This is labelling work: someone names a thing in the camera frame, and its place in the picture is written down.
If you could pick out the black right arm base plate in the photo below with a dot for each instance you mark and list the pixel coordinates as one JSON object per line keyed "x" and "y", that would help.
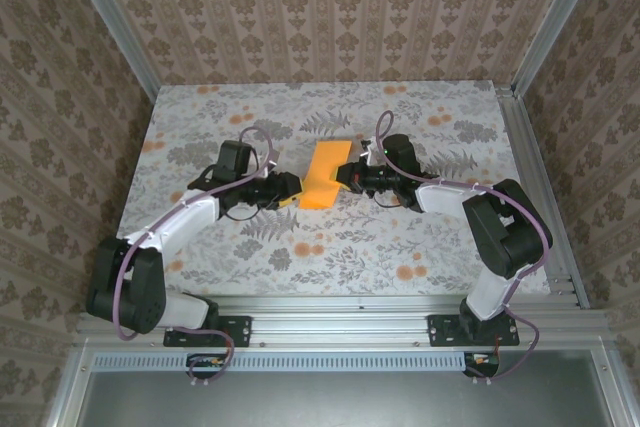
{"x": 440, "y": 332}

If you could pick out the aluminium frame post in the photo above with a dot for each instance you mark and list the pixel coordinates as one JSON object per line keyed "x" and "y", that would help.
{"x": 120, "y": 32}
{"x": 552, "y": 22}

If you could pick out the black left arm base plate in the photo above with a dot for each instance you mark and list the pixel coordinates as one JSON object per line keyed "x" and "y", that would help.
{"x": 240, "y": 332}

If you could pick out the black connector board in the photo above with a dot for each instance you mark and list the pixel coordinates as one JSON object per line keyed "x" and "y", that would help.
{"x": 205, "y": 368}
{"x": 482, "y": 366}

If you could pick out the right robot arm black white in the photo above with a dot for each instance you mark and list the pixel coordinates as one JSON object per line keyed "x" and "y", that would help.
{"x": 510, "y": 232}

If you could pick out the aluminium frame rail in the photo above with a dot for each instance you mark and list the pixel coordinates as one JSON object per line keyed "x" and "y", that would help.
{"x": 340, "y": 322}

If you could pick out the aluminium side rail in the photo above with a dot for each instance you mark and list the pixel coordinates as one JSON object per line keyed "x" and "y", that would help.
{"x": 527, "y": 147}

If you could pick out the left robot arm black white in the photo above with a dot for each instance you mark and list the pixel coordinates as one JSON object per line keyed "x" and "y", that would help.
{"x": 135, "y": 287}

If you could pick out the grey metal panel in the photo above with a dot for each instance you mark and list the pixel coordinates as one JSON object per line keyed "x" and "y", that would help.
{"x": 350, "y": 402}

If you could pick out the orange paper sheet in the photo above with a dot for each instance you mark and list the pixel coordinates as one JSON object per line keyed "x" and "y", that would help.
{"x": 325, "y": 159}

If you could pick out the floral printed table cover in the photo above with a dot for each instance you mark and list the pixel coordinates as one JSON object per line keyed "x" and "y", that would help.
{"x": 400, "y": 112}

